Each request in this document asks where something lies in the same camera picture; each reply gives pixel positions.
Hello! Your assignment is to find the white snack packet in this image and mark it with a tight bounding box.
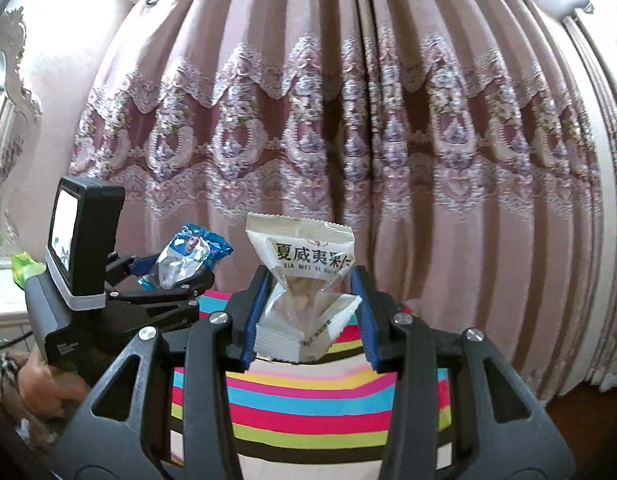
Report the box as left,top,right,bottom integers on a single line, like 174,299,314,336
246,212,363,365

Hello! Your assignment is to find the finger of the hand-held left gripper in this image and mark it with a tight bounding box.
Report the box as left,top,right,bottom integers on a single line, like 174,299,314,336
106,254,160,287
119,272,215,307

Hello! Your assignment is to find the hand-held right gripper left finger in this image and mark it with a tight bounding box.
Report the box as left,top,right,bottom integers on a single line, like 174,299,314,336
53,265,272,480

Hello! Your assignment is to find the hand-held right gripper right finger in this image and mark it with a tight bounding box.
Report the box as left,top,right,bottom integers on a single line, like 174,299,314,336
351,266,576,480

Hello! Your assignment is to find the green packet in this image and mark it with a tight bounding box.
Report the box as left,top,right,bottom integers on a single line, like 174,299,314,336
11,252,46,288

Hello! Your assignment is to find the pink pleated curtain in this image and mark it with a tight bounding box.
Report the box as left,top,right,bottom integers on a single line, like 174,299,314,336
563,2,617,396

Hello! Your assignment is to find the person's left hand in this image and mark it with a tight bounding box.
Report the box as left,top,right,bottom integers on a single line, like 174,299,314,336
19,349,92,421

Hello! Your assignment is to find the blue clear snack packet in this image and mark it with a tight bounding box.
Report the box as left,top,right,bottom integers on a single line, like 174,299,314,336
147,223,234,292

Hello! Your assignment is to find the ornate white mirror frame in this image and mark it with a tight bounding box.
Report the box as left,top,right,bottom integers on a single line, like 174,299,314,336
0,7,43,261

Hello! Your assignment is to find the striped multicolour blanket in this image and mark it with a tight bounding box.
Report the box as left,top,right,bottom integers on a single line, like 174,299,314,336
168,290,451,480

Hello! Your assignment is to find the black cable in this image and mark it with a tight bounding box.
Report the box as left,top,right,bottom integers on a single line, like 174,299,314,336
0,331,35,376

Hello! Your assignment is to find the white dresser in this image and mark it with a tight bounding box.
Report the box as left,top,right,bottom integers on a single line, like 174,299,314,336
0,265,35,333

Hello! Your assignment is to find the pink embroidered curtain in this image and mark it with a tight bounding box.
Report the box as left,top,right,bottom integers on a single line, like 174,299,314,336
68,0,606,406

